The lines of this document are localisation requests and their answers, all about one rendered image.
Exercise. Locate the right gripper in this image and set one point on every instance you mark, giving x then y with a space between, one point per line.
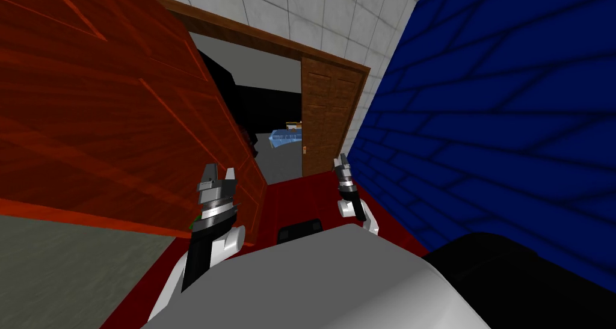
342 169

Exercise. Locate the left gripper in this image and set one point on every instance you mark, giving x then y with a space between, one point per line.
217 190

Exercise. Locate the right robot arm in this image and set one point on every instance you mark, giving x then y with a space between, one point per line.
510 283

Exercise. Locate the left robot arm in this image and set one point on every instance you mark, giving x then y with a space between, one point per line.
208 242

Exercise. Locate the brown panelled door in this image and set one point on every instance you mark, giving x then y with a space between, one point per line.
327 122

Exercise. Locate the blue sofa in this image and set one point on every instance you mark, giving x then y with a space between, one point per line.
288 137

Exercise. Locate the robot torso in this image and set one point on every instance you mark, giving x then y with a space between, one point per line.
308 281

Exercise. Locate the red wooden door leaf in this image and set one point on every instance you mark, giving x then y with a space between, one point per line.
106 112

